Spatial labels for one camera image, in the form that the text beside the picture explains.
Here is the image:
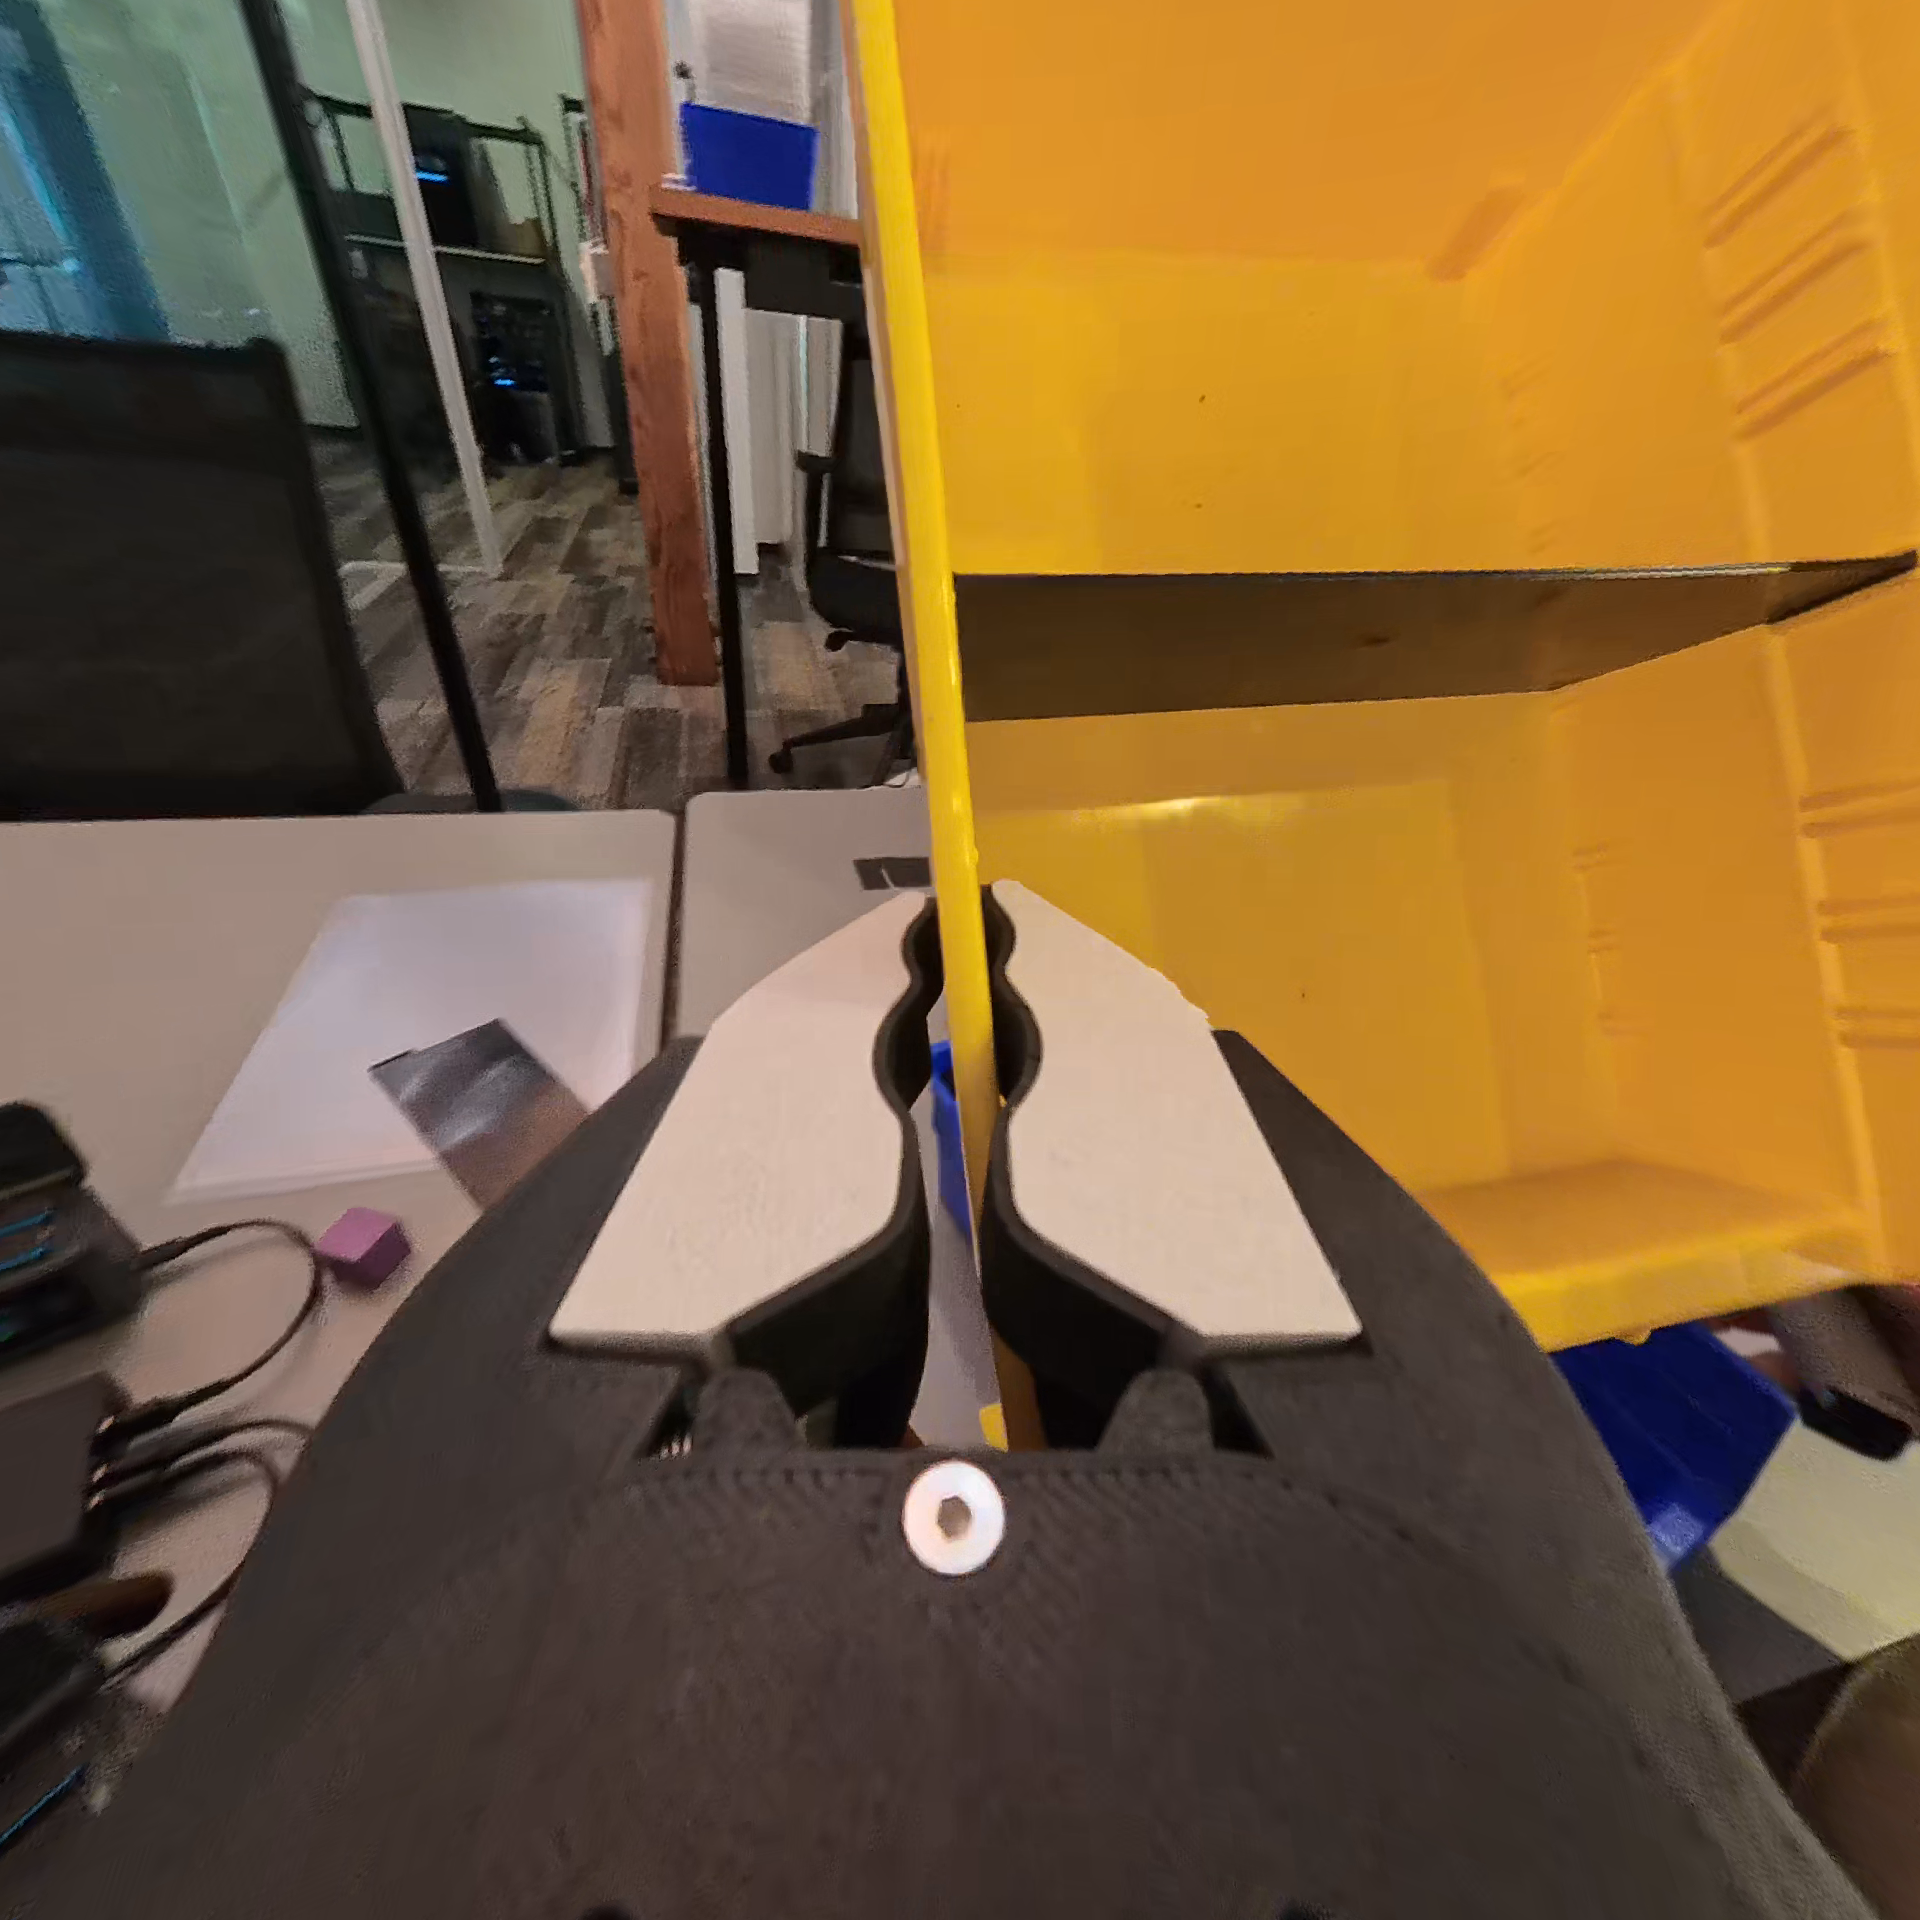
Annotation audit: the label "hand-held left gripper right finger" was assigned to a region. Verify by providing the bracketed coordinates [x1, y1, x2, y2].
[978, 880, 1365, 1448]

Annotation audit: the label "black partition post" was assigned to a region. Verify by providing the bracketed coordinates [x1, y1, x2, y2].
[240, 0, 504, 814]

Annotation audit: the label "black bin divider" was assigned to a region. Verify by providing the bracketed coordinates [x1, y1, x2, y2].
[953, 556, 1920, 724]

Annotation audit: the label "black rolling office chair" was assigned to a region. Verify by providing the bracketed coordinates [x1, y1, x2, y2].
[767, 321, 919, 782]

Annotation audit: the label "black shelving rack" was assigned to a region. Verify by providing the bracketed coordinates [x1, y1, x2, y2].
[299, 81, 632, 471]

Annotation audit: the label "black charger with blue lights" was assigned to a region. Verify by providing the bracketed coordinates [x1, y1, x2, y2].
[0, 1102, 146, 1359]

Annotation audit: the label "black mesh office chair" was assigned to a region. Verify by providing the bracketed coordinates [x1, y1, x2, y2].
[0, 329, 407, 821]

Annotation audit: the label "small purple block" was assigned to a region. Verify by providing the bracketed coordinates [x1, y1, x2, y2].
[315, 1206, 410, 1288]

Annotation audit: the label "yellow plastic bin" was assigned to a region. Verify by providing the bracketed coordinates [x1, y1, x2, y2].
[838, 0, 1920, 1448]

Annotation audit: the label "white paper sheet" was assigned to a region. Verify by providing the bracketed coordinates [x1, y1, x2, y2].
[165, 878, 656, 1205]

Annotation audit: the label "black box device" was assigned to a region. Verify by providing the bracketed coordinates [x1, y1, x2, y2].
[0, 1372, 125, 1595]

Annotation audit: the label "blue divided plastic bin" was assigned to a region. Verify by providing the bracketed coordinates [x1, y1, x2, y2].
[928, 1039, 1800, 1574]

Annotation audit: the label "thin black cable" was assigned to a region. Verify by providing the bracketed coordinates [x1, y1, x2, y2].
[94, 1221, 327, 1441]
[89, 1417, 317, 1684]

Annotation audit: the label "person's khaki trousers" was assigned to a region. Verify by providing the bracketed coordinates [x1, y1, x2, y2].
[1791, 1640, 1920, 1920]

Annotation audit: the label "wooden post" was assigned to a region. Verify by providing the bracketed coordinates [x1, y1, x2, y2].
[575, 0, 721, 687]

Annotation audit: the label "wooden-top desk with black legs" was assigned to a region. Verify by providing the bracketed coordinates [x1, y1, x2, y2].
[648, 188, 875, 790]

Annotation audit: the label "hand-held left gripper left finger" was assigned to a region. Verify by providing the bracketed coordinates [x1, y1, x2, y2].
[549, 894, 933, 1419]

